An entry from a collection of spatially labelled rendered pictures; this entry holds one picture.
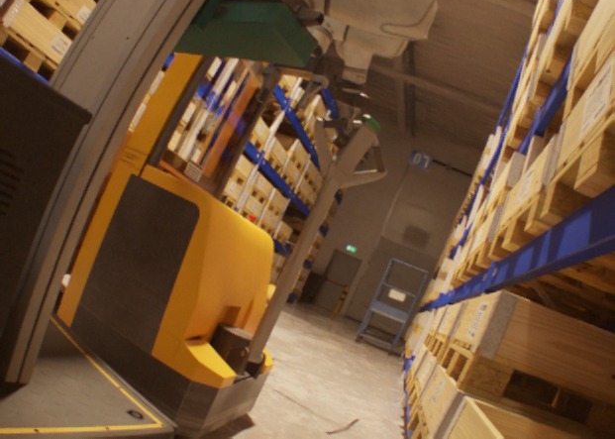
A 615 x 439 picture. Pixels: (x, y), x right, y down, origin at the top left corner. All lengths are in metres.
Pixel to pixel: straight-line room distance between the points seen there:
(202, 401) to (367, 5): 1.34
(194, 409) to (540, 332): 1.19
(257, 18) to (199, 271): 0.95
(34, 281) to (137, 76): 0.42
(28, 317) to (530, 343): 1.35
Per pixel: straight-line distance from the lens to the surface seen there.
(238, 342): 1.87
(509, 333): 1.46
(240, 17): 0.90
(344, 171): 1.83
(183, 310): 1.59
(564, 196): 1.35
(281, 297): 1.78
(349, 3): 0.95
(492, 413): 1.36
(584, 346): 1.56
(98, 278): 1.81
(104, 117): 0.83
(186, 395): 1.62
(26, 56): 3.24
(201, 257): 1.58
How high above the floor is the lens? 0.77
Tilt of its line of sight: 8 degrees up
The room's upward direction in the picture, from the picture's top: 24 degrees clockwise
